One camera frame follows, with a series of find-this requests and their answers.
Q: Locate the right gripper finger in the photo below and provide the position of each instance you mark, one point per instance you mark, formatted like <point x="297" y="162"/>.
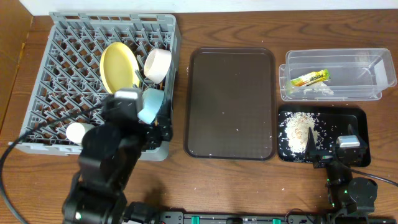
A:
<point x="351" y="130"/>
<point x="310" y="147"/>

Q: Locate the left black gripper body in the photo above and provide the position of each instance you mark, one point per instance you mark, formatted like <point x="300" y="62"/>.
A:
<point x="158" y="132"/>

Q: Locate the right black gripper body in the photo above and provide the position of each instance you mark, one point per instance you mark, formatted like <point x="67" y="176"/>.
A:
<point x="325" y="158"/>

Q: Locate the light blue bowl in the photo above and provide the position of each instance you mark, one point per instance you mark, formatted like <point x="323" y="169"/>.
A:
<point x="152" y="101"/>

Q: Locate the green snack wrapper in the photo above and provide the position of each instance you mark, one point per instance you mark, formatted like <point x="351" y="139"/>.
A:
<point x="311" y="78"/>

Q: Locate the yellow round plate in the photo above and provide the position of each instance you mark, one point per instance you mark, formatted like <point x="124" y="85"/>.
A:
<point x="118" y="68"/>

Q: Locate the white cup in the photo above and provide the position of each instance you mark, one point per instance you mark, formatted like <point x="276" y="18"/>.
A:
<point x="76" y="131"/>

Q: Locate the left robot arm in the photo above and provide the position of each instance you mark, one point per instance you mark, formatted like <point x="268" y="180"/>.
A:
<point x="110" y="152"/>

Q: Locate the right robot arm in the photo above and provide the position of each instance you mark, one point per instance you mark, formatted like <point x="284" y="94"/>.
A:
<point x="351" y="197"/>

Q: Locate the black waste tray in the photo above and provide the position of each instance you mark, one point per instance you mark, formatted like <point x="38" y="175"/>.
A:
<point x="333" y="123"/>

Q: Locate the spilled rice food waste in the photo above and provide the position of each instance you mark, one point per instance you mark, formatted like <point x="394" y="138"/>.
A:
<point x="296" y="129"/>

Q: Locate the clear plastic bin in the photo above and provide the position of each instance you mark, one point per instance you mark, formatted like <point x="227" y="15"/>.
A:
<point x="354" y="74"/>

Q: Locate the dark brown serving tray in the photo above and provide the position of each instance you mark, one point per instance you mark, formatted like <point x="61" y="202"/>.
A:
<point x="231" y="106"/>

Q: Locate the grey plastic dish rack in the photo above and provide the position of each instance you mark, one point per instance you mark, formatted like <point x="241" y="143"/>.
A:
<point x="69" y="79"/>

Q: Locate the black equipment rail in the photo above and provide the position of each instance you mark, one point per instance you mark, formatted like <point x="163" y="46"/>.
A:
<point x="248" y="217"/>

